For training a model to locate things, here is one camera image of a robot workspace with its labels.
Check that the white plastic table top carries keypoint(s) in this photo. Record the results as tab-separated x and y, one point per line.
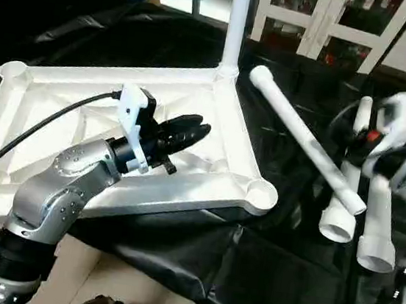
214	124

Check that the white plastic table leg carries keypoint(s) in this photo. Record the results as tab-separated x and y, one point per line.
236	22
301	134
378	233
340	213

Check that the white glass door cabinet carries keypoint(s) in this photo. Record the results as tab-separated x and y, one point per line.
330	23

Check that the black mat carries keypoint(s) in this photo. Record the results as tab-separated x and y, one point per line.
283	280

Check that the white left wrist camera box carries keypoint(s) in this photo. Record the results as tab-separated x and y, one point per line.
134	118

